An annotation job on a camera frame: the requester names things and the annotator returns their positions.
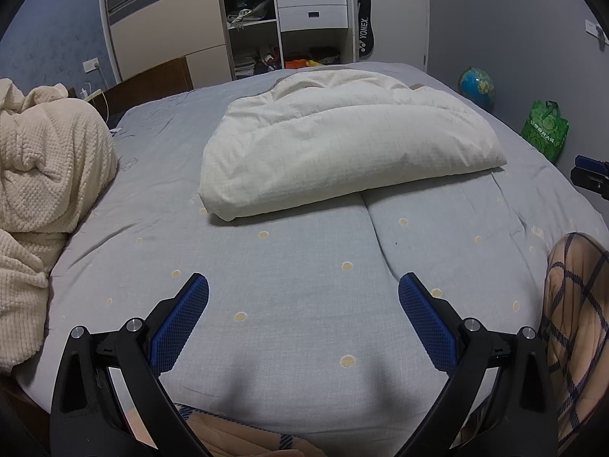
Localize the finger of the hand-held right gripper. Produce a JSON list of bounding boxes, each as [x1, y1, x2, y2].
[[570, 166, 609, 197], [574, 154, 609, 174]]

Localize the green shopping bag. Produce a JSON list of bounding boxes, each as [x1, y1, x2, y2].
[[521, 100, 571, 163]]

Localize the black racket bag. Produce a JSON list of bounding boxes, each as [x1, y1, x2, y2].
[[354, 0, 375, 61]]

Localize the stack of books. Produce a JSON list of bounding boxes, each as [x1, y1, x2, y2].
[[233, 51, 256, 80]]

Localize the bed with grey dotted sheet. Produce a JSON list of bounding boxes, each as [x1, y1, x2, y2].
[[16, 62, 609, 441]]

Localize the white charger cable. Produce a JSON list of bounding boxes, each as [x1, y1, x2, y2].
[[80, 63, 114, 127]]

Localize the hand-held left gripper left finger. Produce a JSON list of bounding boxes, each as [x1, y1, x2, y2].
[[50, 272, 210, 457]]

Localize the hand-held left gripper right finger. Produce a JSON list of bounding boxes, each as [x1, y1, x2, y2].
[[398, 271, 560, 457]]

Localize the white drawer unit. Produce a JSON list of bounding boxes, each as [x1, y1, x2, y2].
[[274, 0, 349, 30]]

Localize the white pillow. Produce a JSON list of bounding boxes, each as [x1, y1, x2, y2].
[[198, 69, 508, 222]]

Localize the white wardrobe with shelves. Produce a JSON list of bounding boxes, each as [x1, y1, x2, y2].
[[97, 0, 357, 83]]

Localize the blue globe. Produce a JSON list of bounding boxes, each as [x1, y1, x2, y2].
[[458, 67, 496, 110]]

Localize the brown wooden headboard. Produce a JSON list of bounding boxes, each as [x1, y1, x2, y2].
[[67, 56, 195, 116]]

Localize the cream fleece blanket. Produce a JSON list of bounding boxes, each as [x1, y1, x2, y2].
[[0, 78, 119, 373]]

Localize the white door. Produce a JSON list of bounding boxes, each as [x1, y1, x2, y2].
[[349, 0, 430, 66]]

